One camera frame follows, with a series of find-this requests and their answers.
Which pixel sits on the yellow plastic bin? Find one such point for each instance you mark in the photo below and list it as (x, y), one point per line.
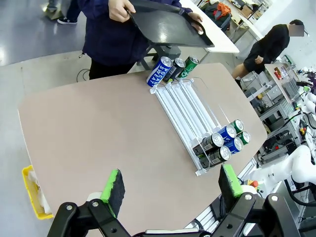
(28, 192)

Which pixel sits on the bystander in black clothes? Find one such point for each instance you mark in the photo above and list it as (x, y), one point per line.
(70, 10)

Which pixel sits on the red emergency stop button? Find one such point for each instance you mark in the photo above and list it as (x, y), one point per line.
(254, 184)

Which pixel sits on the black plastic serving tray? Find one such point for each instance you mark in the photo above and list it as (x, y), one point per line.
(168, 27)

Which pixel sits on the person's left hand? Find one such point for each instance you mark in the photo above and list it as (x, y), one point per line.
(196, 18)

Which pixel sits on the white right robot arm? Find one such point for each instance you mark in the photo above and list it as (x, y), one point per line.
(301, 158)

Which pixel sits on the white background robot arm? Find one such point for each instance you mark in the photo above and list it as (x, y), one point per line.
(309, 101)

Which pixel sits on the person's right hand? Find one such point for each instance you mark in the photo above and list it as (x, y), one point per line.
(118, 11)

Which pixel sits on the large white table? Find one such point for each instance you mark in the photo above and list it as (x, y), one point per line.
(217, 37)

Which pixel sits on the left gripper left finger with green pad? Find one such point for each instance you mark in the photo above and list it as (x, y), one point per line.
(112, 190)

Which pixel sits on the blue Pocari Sweat can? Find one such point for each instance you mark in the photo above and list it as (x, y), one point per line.
(227, 133)
(158, 72)
(234, 146)

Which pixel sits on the orange clothes pile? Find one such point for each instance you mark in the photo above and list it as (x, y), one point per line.
(222, 10)

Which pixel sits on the clear acrylic can dispenser rack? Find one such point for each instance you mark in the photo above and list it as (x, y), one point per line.
(182, 111)

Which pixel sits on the person's left forearm purple sleeve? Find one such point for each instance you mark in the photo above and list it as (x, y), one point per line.
(181, 6)

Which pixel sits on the black Pepsi can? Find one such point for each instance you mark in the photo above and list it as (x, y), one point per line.
(209, 144)
(217, 158)
(176, 66)

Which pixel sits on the green Chilsung cider can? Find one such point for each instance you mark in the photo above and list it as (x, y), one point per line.
(238, 126)
(188, 67)
(245, 138)

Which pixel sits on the bystander in black top shorts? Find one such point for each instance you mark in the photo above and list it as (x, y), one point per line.
(271, 44)

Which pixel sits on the person in purple jacket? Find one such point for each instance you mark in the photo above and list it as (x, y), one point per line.
(111, 39)

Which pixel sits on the dark grey metal stand base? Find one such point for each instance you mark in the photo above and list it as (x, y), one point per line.
(163, 53)

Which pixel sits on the white workbench with items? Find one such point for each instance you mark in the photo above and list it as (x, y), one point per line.
(284, 84)

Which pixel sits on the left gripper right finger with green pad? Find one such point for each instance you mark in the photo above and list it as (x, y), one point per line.
(229, 185)

